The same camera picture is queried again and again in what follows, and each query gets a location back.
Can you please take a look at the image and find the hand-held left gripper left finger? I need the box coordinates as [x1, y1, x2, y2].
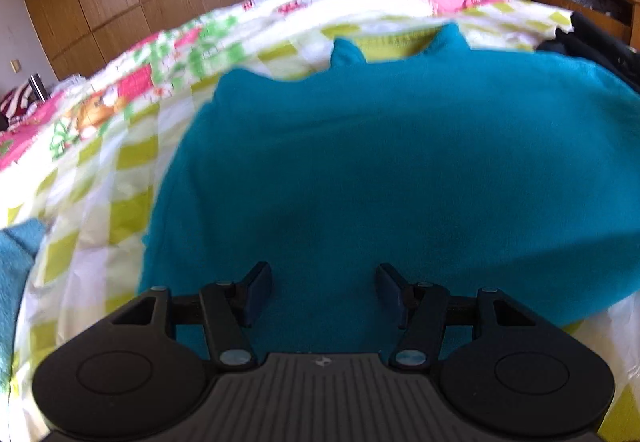
[110, 261, 273, 369]

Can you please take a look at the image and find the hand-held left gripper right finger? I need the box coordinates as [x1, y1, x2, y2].
[375, 262, 538, 369]

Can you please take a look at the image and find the blue fleece sweater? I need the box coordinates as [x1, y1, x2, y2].
[137, 22, 640, 358]

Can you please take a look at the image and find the patterned patchwork quilt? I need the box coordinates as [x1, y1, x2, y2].
[0, 0, 640, 442]

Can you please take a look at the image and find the light blue towel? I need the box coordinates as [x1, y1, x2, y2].
[0, 218, 47, 393]

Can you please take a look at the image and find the red white striped pillow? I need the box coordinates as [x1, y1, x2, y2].
[0, 87, 43, 125]

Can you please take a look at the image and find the black garment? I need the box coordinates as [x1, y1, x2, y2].
[537, 11, 640, 90]

